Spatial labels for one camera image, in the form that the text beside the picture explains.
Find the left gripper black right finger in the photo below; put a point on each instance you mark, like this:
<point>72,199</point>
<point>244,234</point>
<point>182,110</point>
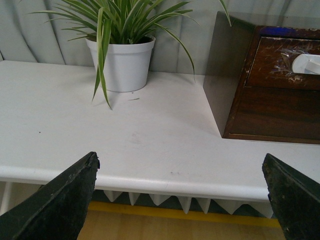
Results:
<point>294,198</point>

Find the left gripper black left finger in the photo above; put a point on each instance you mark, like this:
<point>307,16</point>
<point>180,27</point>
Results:
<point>57,211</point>

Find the wooden drawer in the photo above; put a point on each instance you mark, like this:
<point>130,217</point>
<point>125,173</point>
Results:
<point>275,114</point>
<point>272,64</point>

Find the dark wooden drawer cabinet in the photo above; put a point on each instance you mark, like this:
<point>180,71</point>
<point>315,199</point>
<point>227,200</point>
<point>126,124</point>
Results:
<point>235,40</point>

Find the clear adhesive tape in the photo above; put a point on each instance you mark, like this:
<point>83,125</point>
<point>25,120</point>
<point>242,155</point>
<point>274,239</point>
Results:
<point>284,60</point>

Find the white plant pot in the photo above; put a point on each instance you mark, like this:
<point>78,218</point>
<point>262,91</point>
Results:
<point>127,65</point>

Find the green spider plant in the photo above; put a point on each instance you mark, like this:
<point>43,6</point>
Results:
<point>115,22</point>

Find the white drawer handle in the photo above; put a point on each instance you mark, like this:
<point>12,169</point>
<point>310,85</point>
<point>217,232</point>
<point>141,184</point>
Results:
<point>306,64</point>

